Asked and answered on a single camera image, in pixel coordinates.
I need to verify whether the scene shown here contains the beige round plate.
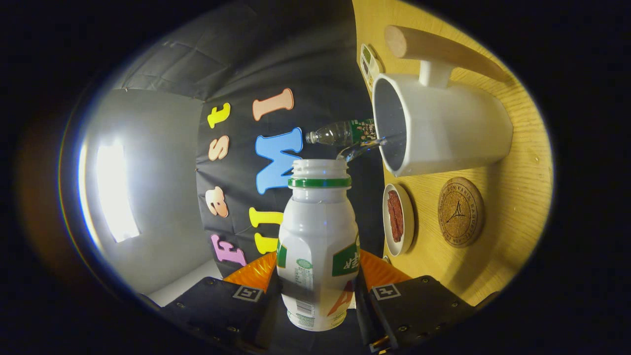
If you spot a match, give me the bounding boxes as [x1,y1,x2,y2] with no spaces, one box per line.
[383,183,415,257]

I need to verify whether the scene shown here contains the white juice bottle green label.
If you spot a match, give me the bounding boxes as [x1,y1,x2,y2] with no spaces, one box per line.
[276,159,360,332]

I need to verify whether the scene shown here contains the clear plastic water bottle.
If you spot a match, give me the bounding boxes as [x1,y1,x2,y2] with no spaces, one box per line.
[305,119,378,147]

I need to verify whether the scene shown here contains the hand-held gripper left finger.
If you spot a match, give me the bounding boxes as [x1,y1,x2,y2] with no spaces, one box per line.
[140,251,286,353]

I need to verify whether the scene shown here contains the wooden table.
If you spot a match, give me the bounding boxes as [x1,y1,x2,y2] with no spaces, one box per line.
[351,0,554,307]

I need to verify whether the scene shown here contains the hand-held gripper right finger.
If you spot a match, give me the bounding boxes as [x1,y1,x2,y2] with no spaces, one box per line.
[354,249,476,353]

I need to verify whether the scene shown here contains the white divided tray with beans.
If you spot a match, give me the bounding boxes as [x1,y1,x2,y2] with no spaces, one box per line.
[359,43,385,92]

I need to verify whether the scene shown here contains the round cork coaster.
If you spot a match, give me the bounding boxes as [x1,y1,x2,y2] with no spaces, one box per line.
[438,177,485,248]

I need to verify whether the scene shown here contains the white cup wooden handle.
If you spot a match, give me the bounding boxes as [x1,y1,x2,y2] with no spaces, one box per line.
[372,25,514,178]

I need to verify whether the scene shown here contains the red meat slices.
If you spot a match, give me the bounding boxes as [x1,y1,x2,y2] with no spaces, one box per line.
[387,190,405,243]

